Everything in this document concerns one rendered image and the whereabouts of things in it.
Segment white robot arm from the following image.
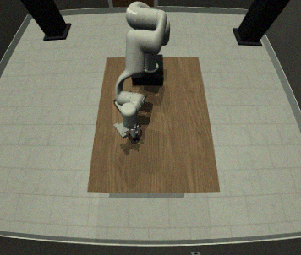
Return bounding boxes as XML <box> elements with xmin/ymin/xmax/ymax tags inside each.
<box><xmin>114</xmin><ymin>2</ymin><xmax>170</xmax><ymax>139</ymax></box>

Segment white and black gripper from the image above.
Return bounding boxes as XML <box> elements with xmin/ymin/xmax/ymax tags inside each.
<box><xmin>128</xmin><ymin>125</ymin><xmax>140</xmax><ymax>141</ymax></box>

